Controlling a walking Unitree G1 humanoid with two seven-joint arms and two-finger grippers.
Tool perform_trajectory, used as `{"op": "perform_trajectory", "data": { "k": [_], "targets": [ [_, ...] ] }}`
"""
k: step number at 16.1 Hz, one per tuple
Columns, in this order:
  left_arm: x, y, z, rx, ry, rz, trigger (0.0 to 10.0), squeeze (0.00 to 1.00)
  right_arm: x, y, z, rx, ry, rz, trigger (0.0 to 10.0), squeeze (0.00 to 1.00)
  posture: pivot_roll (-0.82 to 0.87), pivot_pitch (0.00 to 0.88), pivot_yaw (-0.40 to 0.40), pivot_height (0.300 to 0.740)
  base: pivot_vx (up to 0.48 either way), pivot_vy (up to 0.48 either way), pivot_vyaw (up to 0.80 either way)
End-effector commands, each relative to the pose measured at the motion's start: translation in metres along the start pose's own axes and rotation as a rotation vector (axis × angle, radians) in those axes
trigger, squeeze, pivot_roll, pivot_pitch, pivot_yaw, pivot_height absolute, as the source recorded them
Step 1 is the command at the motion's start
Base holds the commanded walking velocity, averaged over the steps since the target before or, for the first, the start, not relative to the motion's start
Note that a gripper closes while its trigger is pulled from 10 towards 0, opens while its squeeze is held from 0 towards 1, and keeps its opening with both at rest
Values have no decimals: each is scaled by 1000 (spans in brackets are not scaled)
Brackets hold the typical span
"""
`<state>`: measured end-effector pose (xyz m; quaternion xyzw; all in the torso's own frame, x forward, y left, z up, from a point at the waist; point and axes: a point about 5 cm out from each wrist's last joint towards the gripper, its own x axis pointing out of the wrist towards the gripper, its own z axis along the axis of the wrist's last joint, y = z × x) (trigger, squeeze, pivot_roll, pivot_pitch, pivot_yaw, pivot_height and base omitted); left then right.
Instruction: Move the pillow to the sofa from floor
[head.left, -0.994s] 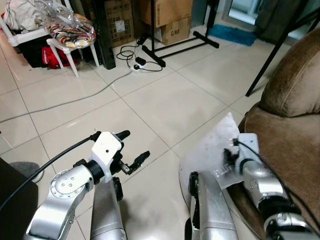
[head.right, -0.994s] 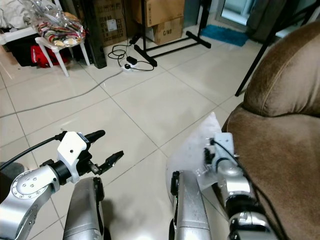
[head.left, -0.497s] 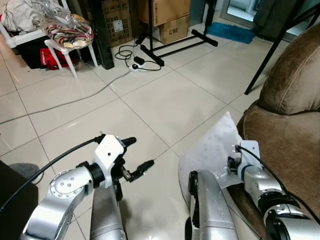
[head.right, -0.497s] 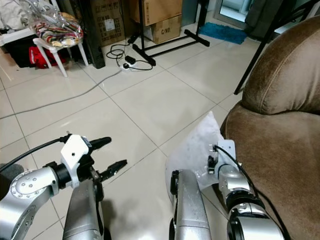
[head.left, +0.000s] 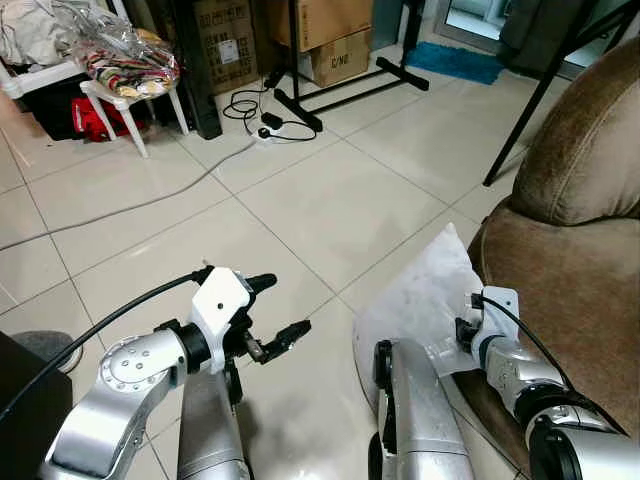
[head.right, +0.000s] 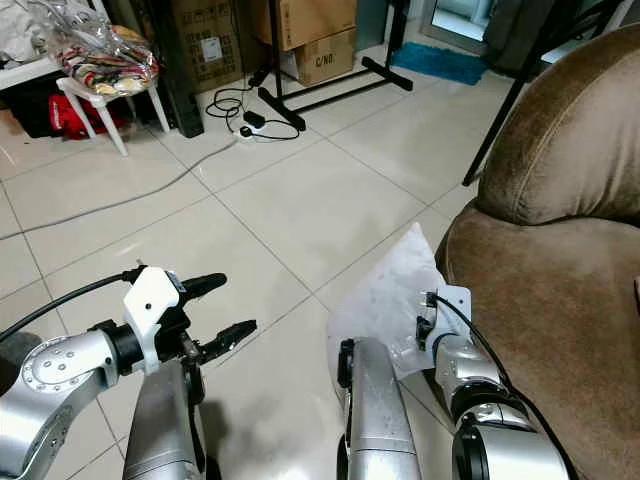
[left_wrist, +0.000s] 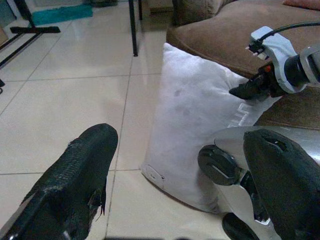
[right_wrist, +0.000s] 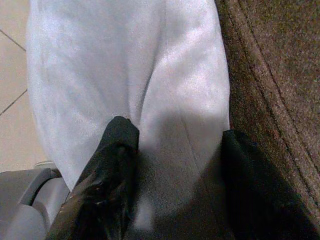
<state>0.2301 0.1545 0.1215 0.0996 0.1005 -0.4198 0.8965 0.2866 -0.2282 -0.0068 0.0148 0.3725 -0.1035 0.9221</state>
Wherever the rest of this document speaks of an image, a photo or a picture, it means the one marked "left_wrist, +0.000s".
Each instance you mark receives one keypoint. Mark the silver robot leg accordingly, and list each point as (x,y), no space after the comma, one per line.
(230,137)

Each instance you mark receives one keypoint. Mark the black table leg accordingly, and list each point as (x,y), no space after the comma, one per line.
(140,10)
(133,27)

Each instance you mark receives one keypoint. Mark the brown sofa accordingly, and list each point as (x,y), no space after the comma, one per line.
(225,35)

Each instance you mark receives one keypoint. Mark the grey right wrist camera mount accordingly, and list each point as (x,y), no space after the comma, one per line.
(277,50)

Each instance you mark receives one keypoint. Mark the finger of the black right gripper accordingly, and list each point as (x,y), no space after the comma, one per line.
(250,92)
(257,80)

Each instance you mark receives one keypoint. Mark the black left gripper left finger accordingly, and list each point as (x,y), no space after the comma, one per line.
(65,180)

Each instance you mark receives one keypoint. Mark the pink cushion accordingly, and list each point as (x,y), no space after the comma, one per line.
(302,3)

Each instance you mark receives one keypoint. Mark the black metal floor frame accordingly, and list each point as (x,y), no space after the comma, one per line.
(17,47)

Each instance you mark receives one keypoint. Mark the black stand base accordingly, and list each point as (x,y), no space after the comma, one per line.
(35,29)

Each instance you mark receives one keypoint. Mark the teal rug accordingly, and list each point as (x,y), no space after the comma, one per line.
(62,13)

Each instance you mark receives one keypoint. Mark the white pillow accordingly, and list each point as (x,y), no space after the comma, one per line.
(190,120)

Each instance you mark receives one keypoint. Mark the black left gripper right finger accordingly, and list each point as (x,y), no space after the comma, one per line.
(287,185)

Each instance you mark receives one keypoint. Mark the brown sofa cushion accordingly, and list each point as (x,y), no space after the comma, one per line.
(197,11)

